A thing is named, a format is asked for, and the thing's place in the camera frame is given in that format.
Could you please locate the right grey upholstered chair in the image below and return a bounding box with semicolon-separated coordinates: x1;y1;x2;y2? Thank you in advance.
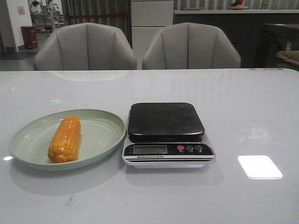
142;22;241;70

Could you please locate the grey upholstered chair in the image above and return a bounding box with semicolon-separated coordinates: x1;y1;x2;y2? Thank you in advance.
142;22;241;70
33;22;137;71

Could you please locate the red trash bin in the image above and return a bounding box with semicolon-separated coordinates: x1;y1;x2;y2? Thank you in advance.
21;26;38;49

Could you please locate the light green plate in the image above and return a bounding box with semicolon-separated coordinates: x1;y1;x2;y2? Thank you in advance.
10;109;126;171

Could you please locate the dark side table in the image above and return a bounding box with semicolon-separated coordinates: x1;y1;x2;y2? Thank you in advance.
253;24;299;68

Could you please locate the fruit bowl on counter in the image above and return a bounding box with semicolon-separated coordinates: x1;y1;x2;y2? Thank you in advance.
229;0;249;10

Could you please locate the dark counter with white top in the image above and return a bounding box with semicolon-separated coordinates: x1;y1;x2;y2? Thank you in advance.
174;9;299;68

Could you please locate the orange corn cob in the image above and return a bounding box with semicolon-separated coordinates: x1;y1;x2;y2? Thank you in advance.
48;115;81;163

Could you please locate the black silver kitchen scale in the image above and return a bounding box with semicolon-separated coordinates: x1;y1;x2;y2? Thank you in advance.
122;102;216;168

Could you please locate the left grey upholstered chair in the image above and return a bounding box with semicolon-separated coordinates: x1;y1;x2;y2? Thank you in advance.
33;22;137;71

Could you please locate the white drawer cabinet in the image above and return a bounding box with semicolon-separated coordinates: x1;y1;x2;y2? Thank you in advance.
130;0;173;70

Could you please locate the tan cushion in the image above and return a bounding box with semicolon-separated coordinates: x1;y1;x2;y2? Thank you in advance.
277;50;299;71

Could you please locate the pink wall notice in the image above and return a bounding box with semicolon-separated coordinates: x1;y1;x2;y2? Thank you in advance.
17;6;25;15

